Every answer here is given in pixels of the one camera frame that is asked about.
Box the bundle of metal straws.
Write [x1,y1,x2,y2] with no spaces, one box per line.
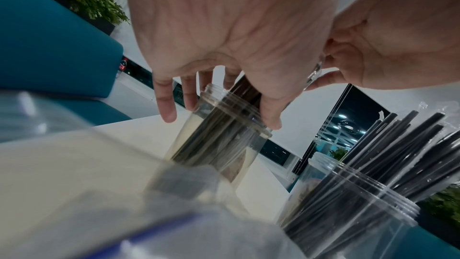
[169,74,263,173]
[283,102,460,256]

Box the large green plant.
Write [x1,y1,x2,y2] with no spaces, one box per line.
[418,184,460,230]

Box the clear plastic bag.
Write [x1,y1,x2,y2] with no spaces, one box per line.
[0,90,307,259]

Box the person's left hand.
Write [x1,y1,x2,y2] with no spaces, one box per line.
[121,0,348,131]

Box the dark glass side window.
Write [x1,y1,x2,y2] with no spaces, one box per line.
[292,84,391,179]

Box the clear glass cup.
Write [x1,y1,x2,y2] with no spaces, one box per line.
[274,151,421,259]
[163,82,274,190]

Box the person's right hand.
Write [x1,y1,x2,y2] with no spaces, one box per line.
[304,0,460,91]

